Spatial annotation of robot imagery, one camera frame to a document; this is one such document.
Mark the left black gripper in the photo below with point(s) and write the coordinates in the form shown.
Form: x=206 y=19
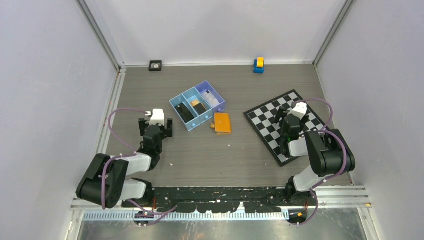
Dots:
x=168 y=130

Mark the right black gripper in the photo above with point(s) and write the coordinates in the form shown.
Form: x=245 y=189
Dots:
x=279 y=114

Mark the orange leather card holder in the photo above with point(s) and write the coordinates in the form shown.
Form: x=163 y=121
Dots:
x=222 y=123

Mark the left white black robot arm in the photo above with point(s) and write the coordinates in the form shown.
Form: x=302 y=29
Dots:
x=106 y=181

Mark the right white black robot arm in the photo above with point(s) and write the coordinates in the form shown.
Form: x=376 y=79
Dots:
x=328 y=153

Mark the black white checkerboard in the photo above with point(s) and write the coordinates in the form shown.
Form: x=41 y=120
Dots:
x=276 y=126

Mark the black item in left drawer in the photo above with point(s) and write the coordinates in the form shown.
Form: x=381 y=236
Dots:
x=184 y=113

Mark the blue purple three-drawer organizer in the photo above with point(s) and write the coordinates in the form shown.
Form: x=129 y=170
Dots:
x=193 y=93

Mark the yellow item in blue drawer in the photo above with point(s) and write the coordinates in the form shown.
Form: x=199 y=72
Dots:
x=198 y=106

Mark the blue yellow toy block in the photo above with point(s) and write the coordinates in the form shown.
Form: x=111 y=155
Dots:
x=259 y=65

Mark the small black square box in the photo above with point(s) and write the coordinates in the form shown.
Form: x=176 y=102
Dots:
x=155 y=66

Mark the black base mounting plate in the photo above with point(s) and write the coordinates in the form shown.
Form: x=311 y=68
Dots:
x=220 y=200

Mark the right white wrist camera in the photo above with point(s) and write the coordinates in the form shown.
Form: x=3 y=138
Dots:
x=299 y=110

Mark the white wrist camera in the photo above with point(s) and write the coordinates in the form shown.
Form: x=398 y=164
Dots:
x=156 y=117
x=299 y=110

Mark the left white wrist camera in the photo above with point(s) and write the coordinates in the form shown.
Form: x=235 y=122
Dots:
x=156 y=117

